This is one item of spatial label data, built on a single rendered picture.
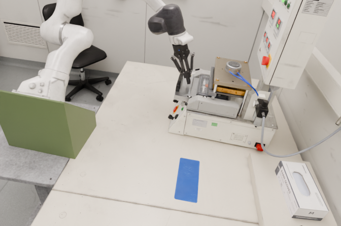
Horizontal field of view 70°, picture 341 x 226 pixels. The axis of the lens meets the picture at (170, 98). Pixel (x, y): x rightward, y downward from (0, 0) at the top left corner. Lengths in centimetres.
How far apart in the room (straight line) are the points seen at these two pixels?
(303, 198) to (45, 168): 109
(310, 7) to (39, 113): 113
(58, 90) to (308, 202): 115
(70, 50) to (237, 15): 189
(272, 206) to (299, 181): 16
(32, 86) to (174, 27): 68
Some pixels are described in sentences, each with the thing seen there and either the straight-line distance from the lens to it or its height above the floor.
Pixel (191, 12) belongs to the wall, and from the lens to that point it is 270.
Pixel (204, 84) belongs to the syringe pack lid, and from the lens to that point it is 133.
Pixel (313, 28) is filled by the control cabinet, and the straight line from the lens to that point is 110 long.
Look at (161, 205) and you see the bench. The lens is 110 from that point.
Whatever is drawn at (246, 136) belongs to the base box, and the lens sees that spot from 134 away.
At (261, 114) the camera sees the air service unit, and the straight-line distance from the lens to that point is 113.
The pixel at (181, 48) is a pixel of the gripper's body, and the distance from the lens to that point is 123.
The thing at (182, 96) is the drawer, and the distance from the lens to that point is 127.
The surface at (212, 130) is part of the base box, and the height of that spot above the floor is 83.
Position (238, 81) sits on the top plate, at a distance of 122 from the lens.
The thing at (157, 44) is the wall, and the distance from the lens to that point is 286.
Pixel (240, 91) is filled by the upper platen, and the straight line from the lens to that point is 125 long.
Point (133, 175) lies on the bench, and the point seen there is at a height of 75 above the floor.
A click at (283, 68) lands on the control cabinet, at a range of 114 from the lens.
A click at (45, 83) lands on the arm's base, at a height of 107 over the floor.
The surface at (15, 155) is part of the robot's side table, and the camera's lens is 137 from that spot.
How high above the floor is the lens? 170
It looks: 36 degrees down
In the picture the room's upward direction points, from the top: 7 degrees clockwise
